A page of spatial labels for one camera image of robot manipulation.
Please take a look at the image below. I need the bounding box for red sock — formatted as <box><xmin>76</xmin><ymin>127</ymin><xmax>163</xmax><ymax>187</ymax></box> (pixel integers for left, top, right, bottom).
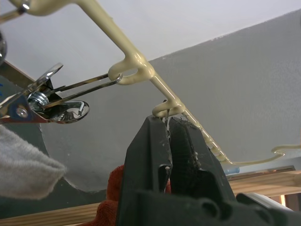
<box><xmin>95</xmin><ymin>164</ymin><xmax>172</xmax><ymax>226</ymax></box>

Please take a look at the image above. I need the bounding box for light wooden frame crossbeam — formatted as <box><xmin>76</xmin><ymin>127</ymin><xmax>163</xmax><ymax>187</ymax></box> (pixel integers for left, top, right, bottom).
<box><xmin>0</xmin><ymin>173</ymin><xmax>301</xmax><ymax>226</ymax></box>

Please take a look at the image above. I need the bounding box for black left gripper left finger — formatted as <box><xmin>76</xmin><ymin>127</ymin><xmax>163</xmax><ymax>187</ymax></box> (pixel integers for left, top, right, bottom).
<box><xmin>117</xmin><ymin>115</ymin><xmax>174</xmax><ymax>226</ymax></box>

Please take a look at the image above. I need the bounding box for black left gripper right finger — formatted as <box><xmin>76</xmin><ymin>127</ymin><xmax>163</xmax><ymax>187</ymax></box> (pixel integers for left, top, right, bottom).
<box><xmin>169</xmin><ymin>116</ymin><xmax>237</xmax><ymax>201</ymax></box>

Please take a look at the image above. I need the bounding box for cream wire clip hanger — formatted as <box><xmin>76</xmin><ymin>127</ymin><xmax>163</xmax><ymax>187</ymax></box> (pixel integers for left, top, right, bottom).
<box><xmin>9</xmin><ymin>0</ymin><xmax>301</xmax><ymax>165</ymax></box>

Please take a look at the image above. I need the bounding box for light grey sock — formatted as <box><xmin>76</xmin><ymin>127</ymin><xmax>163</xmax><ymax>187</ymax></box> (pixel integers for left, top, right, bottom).
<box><xmin>0</xmin><ymin>124</ymin><xmax>66</xmax><ymax>201</ymax></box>

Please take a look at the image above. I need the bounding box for chrome metal hanger clip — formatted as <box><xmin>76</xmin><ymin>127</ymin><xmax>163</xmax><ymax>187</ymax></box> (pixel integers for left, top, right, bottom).
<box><xmin>0</xmin><ymin>63</ymin><xmax>123</xmax><ymax>124</ymax></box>

